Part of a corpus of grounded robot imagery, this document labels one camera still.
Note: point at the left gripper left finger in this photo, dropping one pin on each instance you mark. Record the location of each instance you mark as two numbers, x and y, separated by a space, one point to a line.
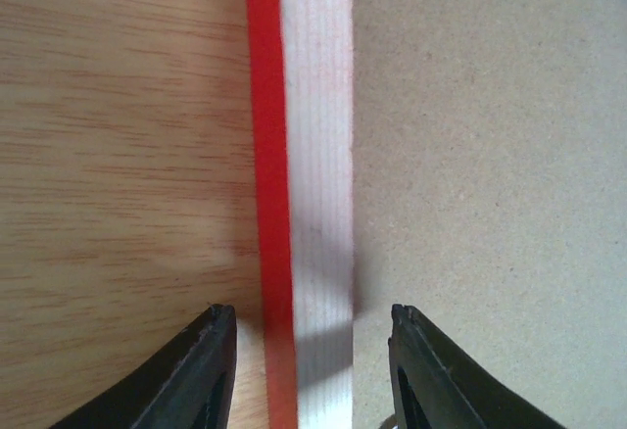
188 383

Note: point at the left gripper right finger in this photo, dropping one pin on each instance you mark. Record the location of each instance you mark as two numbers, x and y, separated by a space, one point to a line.
436 384

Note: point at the red picture frame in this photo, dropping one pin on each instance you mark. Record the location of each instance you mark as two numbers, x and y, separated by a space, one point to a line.
302 71

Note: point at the brown frame backing board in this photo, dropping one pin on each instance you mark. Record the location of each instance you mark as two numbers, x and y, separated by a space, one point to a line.
490 192

